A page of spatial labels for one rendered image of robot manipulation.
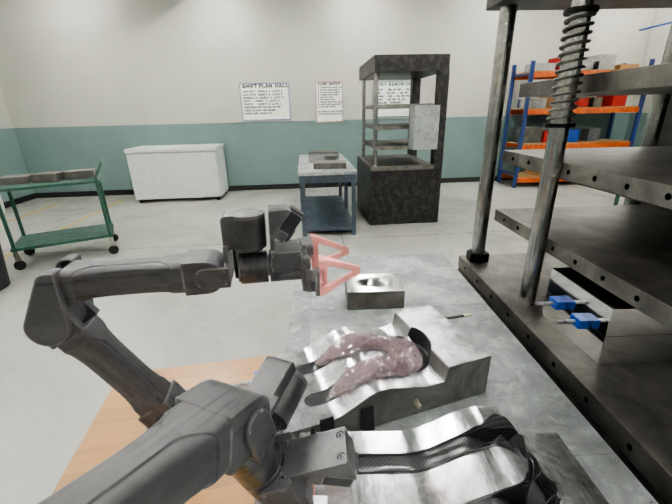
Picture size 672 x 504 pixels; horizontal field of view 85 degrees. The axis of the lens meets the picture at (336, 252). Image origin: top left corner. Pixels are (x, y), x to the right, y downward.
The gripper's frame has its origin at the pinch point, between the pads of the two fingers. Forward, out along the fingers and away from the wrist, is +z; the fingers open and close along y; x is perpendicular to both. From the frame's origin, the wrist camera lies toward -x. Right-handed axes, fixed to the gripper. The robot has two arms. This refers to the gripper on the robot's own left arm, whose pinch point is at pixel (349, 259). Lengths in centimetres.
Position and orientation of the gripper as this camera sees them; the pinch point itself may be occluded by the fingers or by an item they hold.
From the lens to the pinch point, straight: 67.1
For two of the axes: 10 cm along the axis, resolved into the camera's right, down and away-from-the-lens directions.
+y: -1.7, -3.5, 9.2
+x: 0.1, 9.3, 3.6
